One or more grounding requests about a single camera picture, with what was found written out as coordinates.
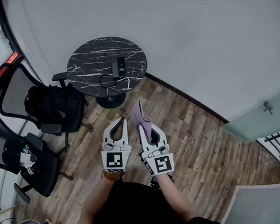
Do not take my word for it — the black table pedestal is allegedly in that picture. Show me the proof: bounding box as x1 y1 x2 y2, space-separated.
95 92 127 110

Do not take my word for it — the metal door handle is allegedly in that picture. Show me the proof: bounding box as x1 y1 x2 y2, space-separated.
262 100 274 116

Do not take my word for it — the person's black clothing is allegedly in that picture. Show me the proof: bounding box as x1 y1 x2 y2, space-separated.
49 173 229 224

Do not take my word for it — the black mesh office chair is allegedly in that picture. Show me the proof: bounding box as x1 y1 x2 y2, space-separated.
0 56 93 158
0 108 75 206

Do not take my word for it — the black backpack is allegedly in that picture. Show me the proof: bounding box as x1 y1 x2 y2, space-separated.
22 81 87 137

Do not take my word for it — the purple cloth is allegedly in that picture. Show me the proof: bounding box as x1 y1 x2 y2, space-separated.
130 98 155 144

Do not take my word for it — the person's left forearm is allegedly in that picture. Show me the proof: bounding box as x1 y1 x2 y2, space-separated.
76 172 126 224

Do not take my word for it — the person's right forearm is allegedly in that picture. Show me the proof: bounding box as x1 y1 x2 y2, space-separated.
156 171 203 224

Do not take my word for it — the brown beaded bracelet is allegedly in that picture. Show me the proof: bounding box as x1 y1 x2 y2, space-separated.
101 169 123 183

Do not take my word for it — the white plastic bag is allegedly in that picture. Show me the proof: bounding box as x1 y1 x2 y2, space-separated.
18 144 40 177

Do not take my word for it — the black window frame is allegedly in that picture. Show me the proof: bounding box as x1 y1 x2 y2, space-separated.
0 0 27 72

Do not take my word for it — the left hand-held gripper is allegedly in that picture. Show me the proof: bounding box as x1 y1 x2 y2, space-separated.
98 116 134 176

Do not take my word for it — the frosted glass door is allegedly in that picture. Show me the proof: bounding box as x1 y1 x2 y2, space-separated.
216 88 280 145

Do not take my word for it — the black rectangular device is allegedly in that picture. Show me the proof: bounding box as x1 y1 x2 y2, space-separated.
110 55 127 79

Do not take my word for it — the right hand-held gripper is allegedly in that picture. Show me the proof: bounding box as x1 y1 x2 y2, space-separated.
137 122 176 177

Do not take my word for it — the grey mesh panel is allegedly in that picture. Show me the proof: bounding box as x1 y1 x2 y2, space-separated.
218 182 280 224

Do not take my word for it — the thin black cable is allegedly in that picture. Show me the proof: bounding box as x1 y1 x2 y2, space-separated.
98 72 120 89

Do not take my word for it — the red banner strip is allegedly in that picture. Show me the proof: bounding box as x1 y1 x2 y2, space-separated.
0 51 22 97

